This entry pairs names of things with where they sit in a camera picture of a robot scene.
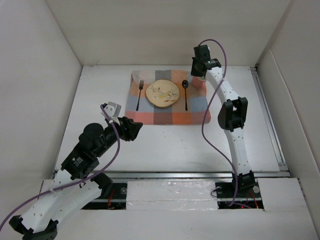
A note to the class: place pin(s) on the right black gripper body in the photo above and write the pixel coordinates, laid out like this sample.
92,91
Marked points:
194,71

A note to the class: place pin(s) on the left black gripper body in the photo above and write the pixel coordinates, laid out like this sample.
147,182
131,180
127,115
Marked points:
112,138

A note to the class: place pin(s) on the pink ceramic cup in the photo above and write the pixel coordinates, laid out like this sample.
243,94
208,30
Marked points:
199,83

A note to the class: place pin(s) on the black metal spoon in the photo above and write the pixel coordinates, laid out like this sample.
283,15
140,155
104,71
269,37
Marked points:
185,85

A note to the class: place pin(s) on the black metal fork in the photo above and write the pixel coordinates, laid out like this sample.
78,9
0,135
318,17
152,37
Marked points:
140,87

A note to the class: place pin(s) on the beige floral ceramic plate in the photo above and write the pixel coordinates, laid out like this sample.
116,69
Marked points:
162,93

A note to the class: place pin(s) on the checkered orange blue cloth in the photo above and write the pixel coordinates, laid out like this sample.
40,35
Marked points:
175,114

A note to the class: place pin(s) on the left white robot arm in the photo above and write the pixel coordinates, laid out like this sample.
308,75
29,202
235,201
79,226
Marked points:
74,185

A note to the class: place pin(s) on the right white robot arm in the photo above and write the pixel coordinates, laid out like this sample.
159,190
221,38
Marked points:
231,117

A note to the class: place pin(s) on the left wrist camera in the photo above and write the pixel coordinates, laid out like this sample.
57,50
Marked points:
113,110

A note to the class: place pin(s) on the aluminium front rail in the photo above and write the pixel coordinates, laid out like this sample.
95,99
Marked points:
187,175

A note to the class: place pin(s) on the aluminium rail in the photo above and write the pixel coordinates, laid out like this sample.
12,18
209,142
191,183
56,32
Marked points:
269,123
187,175

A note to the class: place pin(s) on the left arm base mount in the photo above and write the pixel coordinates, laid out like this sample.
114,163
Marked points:
115,200

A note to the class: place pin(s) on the aluminium right side rail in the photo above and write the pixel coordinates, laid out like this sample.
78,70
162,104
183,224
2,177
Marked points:
269,123

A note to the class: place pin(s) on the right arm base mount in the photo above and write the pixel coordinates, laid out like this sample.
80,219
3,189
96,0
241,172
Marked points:
245,199

